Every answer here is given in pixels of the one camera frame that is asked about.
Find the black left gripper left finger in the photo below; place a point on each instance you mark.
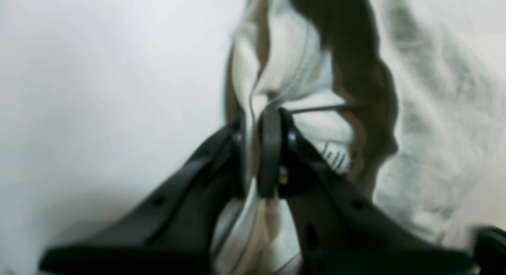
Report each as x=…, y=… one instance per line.
x=172, y=229

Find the grey t-shirt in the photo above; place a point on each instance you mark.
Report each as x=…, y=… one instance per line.
x=394, y=97

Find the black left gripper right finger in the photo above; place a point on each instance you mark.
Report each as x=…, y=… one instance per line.
x=340, y=232

